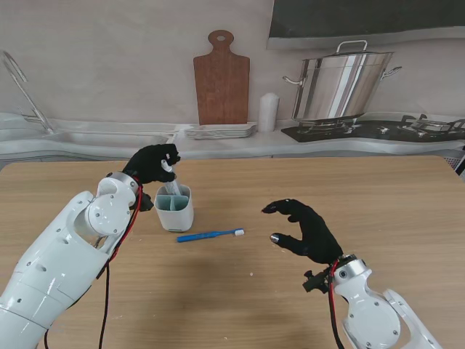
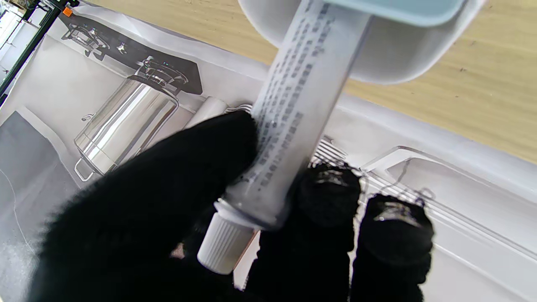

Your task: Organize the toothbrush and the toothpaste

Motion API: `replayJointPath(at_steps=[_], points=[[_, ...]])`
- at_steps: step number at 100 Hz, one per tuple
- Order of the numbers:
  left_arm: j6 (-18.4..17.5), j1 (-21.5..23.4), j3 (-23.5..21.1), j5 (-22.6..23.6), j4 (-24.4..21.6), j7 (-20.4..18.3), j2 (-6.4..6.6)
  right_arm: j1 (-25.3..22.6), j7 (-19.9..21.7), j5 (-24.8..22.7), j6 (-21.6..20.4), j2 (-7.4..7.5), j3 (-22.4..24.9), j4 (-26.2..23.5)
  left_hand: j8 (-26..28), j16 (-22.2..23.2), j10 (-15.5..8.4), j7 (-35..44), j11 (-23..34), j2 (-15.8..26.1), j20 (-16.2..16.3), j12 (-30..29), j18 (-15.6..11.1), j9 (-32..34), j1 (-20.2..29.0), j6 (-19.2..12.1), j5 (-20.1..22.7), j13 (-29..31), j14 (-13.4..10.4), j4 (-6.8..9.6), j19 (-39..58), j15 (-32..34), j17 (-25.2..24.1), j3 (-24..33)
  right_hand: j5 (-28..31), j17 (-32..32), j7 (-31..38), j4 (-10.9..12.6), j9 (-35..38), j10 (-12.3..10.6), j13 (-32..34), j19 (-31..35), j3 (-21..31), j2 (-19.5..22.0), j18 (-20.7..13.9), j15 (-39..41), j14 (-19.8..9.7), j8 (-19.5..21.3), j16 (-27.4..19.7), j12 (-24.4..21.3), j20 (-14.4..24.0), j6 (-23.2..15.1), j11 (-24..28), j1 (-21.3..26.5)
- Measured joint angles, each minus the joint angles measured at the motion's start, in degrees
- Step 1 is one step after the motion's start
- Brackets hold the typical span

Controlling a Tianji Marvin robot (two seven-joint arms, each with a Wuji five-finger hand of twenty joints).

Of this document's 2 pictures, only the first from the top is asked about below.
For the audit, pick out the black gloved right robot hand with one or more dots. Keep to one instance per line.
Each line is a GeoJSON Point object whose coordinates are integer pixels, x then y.
{"type": "Point", "coordinates": [312, 236]}

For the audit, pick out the white toothbrush holder cup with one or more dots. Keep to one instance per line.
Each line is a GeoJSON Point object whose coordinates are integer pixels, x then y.
{"type": "Point", "coordinates": [174, 218]}

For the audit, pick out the dark range hood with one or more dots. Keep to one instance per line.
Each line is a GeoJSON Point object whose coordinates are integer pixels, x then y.
{"type": "Point", "coordinates": [363, 18]}

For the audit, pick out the silver toothpaste tube white cap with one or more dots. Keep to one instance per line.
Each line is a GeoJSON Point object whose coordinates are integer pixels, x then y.
{"type": "Point", "coordinates": [172, 187]}

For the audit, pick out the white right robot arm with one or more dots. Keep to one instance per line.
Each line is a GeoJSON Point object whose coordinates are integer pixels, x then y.
{"type": "Point", "coordinates": [367, 312]}

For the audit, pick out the blue toothbrush white bristles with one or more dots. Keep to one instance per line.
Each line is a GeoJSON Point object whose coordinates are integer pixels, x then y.
{"type": "Point", "coordinates": [203, 236]}

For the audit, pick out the brown wooden cutting board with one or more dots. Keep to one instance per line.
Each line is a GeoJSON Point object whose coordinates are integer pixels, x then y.
{"type": "Point", "coordinates": [221, 87]}

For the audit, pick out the white cylindrical canister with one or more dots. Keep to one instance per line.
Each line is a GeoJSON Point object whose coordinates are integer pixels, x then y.
{"type": "Point", "coordinates": [268, 112]}

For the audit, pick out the black gas stove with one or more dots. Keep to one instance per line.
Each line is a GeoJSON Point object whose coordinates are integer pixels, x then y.
{"type": "Point", "coordinates": [367, 131]}

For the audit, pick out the stack of white plates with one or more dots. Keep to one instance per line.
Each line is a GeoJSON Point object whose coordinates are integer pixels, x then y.
{"type": "Point", "coordinates": [219, 131]}

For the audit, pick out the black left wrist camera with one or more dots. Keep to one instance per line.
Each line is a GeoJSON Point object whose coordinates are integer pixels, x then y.
{"type": "Point", "coordinates": [145, 203]}

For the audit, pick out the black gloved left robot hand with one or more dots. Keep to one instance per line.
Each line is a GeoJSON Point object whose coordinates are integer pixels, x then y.
{"type": "Point", "coordinates": [149, 163]}

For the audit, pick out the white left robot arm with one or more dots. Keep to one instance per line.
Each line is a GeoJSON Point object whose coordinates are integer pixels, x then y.
{"type": "Point", "coordinates": [54, 261]}

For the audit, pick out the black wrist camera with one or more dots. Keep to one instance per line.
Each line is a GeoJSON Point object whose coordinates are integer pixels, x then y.
{"type": "Point", "coordinates": [145, 203]}
{"type": "Point", "coordinates": [316, 283]}

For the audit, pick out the stainless steel sink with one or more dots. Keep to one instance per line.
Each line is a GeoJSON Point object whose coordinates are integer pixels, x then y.
{"type": "Point", "coordinates": [109, 140]}

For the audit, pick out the chrome kitchen faucet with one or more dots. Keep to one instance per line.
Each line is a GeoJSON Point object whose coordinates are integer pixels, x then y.
{"type": "Point", "coordinates": [27, 94]}

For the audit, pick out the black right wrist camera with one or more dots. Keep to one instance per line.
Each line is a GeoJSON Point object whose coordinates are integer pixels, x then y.
{"type": "Point", "coordinates": [316, 283]}

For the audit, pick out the large stainless steel pot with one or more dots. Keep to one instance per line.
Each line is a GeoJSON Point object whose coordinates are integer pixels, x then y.
{"type": "Point", "coordinates": [338, 87]}

